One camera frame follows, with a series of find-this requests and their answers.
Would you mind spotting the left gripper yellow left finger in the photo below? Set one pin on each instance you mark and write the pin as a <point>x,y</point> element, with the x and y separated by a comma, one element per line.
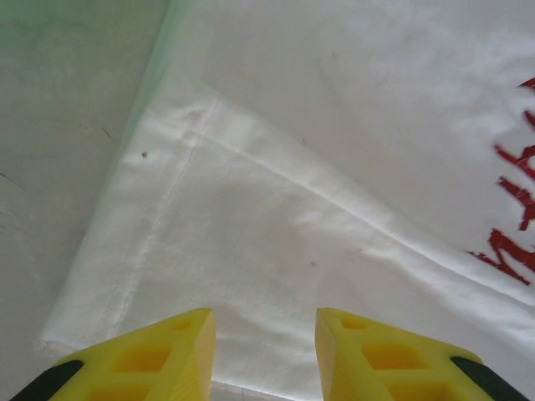
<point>167,363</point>

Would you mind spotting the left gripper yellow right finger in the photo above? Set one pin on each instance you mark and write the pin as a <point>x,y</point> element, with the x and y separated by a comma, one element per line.
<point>376,363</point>

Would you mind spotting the white t-shirt with red print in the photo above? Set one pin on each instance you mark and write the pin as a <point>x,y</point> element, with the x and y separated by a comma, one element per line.
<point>292,167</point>

